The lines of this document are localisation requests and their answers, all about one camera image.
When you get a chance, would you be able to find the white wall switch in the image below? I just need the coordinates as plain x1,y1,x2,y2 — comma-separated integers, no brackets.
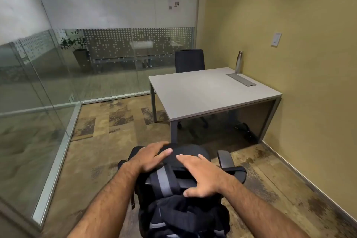
271,32,282,48

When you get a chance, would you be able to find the black office chair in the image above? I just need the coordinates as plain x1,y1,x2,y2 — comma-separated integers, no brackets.
175,48,209,130

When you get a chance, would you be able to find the grey table cable hatch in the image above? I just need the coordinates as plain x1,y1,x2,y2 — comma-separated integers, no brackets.
226,73,257,87

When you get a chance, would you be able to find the steel water bottle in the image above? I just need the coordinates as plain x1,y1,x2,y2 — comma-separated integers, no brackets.
235,51,244,74

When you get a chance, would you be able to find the potted green plant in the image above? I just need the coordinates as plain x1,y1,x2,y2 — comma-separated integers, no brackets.
60,30,91,73

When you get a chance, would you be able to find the person's right hand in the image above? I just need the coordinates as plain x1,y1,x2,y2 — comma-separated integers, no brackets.
176,153,234,198

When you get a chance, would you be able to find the person's left hand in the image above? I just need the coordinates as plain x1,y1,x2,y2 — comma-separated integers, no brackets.
127,141,173,173

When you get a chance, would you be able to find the person's right forearm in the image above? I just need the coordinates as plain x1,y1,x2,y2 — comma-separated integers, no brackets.
220,175,310,238

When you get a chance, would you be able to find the person's left forearm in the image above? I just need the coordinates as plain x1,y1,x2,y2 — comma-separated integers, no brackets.
67,161,143,238

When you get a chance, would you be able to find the black grey-striped backpack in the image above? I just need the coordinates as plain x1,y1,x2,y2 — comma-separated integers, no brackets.
131,143,232,238

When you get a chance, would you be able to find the black chair with armrests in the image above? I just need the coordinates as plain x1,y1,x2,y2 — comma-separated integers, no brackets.
117,145,248,210

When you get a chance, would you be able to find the white table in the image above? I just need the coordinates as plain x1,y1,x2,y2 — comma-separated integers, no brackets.
148,67,283,144

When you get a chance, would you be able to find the black cable box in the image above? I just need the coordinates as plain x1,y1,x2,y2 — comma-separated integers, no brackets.
234,122,257,142

